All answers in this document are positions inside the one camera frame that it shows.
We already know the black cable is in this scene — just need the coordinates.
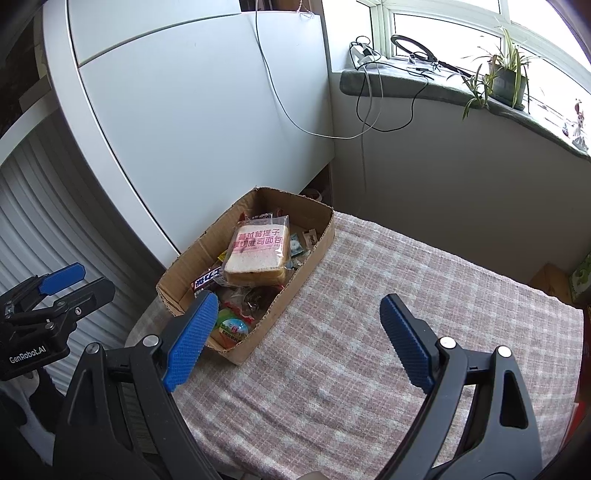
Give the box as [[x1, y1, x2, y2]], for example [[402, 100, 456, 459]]
[[355, 64, 438, 133]]

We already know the large brown chocolate bar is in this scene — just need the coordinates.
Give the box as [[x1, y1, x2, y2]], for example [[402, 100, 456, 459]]
[[191, 265, 227, 298]]

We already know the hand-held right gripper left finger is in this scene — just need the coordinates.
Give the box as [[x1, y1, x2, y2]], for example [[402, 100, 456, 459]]
[[53, 291, 222, 480]]

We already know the green candy packet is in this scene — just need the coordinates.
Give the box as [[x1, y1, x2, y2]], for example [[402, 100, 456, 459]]
[[216, 308, 253, 348]]

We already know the green printed bag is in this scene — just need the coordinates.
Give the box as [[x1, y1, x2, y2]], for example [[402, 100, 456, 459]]
[[569, 251, 591, 306]]

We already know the red-edged clear snack packet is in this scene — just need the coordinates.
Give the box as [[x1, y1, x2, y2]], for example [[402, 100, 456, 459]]
[[221, 286, 280, 319]]

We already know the small brown carton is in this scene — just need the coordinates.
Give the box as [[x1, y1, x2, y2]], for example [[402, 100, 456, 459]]
[[529, 262, 574, 304]]

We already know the white ribbed shutter door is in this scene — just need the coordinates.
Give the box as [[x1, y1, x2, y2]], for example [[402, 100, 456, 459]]
[[0, 124, 162, 398]]

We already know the white cabinet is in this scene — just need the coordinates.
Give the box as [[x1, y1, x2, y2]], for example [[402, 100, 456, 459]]
[[41, 0, 335, 268]]

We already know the white power strip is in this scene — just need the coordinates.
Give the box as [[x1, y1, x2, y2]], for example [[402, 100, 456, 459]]
[[349, 41, 382, 68]]

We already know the sliced bread packet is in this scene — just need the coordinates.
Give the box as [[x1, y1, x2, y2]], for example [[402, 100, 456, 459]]
[[223, 215, 291, 288]]

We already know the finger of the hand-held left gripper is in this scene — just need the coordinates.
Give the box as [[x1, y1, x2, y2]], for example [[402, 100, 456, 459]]
[[0, 262, 88, 315], [28, 276, 117, 334]]

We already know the cardboard box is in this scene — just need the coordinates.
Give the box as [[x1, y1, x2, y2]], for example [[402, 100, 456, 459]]
[[156, 186, 335, 366]]

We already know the small figurine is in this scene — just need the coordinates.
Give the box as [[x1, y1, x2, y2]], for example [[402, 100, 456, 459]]
[[562, 98, 591, 151]]

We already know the potted spider plant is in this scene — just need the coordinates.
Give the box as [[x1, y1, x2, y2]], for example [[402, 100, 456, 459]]
[[462, 27, 542, 121]]

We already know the black ring light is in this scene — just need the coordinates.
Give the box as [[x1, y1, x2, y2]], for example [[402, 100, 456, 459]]
[[390, 34, 477, 78]]

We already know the white-framed window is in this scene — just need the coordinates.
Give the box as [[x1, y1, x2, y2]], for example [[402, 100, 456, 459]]
[[367, 0, 591, 123]]

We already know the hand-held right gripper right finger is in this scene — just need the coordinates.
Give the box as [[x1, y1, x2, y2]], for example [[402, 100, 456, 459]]
[[379, 293, 543, 480]]

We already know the white cable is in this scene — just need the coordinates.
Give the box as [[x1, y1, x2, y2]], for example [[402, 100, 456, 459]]
[[254, 0, 385, 140]]

